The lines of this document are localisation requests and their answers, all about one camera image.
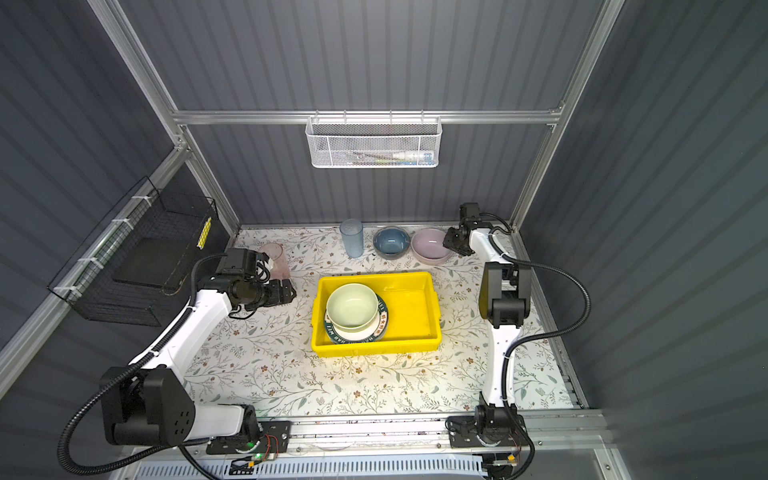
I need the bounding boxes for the pink plastic cup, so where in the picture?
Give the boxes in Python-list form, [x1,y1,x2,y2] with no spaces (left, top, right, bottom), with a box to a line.
[257,242,290,280]

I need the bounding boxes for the lilac purple bowl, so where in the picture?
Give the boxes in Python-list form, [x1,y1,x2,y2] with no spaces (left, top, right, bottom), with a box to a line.
[411,228,453,265]

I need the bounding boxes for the dark blue bowl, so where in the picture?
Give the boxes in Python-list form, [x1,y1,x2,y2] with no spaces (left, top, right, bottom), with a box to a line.
[372,227,411,260]

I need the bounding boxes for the light green bowl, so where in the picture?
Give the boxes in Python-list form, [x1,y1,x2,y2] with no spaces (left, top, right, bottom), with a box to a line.
[325,283,379,332]

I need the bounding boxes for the yellow plastic bin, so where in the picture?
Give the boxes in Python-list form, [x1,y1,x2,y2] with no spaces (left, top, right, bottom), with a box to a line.
[311,272,442,357]

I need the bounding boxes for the dark green rimmed plate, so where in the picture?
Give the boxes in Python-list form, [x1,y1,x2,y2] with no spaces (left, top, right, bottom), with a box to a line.
[324,296,389,344]

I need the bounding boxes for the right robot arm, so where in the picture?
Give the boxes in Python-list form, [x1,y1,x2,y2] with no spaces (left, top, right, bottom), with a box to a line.
[443,227,531,408]

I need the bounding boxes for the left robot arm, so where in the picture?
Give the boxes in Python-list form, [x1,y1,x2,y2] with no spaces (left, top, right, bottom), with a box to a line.
[100,280,296,447]

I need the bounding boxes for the floral table mat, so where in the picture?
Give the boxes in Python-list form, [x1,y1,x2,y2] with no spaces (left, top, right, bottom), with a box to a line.
[179,224,576,420]

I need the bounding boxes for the grey blue plastic cup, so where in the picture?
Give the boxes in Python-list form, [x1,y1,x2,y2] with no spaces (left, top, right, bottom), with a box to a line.
[339,219,364,258]

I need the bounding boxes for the items in mesh basket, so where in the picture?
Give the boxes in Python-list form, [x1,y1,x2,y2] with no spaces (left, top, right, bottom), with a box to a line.
[347,151,437,167]

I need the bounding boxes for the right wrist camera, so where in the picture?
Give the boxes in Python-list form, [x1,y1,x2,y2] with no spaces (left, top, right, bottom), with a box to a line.
[459,202,482,229]

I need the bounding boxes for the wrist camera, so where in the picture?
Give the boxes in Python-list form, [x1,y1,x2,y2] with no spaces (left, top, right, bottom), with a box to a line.
[216,248,271,283]
[459,202,482,229]

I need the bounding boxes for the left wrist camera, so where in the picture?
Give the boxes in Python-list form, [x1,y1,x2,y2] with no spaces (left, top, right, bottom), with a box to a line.
[216,248,271,283]

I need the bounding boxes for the black wire basket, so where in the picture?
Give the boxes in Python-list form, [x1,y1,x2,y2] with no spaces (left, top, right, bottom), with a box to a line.
[48,178,227,327]

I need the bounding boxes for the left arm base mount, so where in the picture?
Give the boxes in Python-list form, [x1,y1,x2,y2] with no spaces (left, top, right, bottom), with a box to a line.
[206,421,292,458]

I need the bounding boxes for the white wire mesh basket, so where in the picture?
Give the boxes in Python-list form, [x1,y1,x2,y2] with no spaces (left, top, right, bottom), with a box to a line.
[305,113,443,169]

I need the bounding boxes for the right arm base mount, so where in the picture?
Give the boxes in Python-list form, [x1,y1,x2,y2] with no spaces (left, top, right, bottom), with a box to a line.
[444,404,529,451]

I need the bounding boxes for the aluminium front rail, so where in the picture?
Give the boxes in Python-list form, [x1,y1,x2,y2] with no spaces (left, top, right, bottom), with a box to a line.
[125,415,607,457]

